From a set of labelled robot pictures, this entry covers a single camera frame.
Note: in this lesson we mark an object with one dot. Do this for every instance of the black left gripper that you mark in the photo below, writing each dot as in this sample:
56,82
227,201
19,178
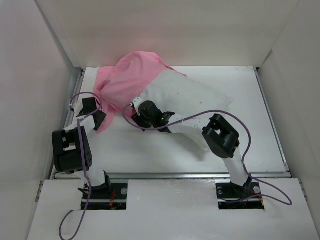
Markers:
101,117

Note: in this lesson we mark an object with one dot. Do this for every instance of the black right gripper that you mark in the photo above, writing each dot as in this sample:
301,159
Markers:
138,118

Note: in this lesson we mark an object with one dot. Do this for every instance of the pink satin pillowcase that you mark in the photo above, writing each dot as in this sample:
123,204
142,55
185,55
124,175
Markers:
118,85

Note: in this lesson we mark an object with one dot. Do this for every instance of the white pillow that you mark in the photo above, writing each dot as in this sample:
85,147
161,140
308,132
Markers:
185,97

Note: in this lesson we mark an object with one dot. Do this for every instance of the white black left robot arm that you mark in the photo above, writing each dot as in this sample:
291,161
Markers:
71,148

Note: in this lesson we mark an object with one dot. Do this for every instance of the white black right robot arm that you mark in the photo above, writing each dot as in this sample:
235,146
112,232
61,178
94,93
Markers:
219,136

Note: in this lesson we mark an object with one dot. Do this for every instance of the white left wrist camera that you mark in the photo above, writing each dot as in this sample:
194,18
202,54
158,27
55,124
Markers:
76,107

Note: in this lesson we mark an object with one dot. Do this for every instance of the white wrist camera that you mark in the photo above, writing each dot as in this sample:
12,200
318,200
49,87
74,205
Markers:
76,107
136,102

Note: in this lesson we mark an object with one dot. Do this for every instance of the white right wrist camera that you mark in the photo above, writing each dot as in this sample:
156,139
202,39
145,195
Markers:
136,102

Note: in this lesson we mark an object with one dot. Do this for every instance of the aluminium front table rail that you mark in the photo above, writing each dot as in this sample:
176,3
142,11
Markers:
152,176

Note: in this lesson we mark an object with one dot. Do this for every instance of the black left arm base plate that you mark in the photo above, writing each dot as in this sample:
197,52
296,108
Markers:
113,199

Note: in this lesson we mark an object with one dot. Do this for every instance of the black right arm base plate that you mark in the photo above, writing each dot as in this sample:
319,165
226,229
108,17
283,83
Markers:
233,197

